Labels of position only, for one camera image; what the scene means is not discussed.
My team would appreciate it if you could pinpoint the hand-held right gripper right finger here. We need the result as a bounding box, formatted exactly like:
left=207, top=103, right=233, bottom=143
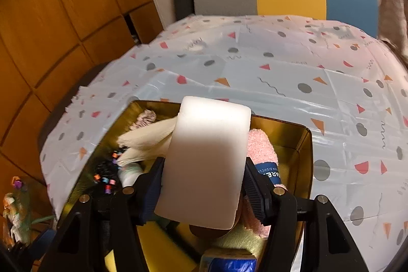
left=244, top=164, right=364, bottom=272

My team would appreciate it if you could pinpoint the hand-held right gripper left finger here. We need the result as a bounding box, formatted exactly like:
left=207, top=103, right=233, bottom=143
left=46, top=157, right=166, bottom=272

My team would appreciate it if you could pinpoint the pink fluffy towel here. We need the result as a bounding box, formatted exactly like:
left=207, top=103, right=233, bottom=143
left=237, top=128, right=287, bottom=239

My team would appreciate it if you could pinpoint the gold tin box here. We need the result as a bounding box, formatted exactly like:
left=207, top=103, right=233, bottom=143
left=56, top=100, right=314, bottom=272

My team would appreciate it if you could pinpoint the black feathery hair accessory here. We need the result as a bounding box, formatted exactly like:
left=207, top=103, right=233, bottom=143
left=92, top=146, right=128, bottom=194

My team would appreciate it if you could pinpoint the beige cloth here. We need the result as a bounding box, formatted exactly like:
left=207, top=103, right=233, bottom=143
left=116, top=117, right=178, bottom=166

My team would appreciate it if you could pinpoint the yellow sponge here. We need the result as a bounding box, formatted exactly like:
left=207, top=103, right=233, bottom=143
left=105, top=223, right=270, bottom=272

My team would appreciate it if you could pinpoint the white sponge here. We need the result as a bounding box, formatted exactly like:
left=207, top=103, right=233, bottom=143
left=154, top=96, right=252, bottom=230

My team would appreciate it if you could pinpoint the pink scrunchie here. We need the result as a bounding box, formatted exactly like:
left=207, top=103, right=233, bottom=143
left=133, top=109, right=157, bottom=132

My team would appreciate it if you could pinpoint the patterned plastic tablecloth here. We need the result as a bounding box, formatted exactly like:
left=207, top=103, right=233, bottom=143
left=38, top=15, right=408, bottom=256

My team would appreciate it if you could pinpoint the wooden wardrobe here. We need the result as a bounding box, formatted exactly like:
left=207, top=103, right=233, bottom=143
left=0, top=0, right=164, bottom=228

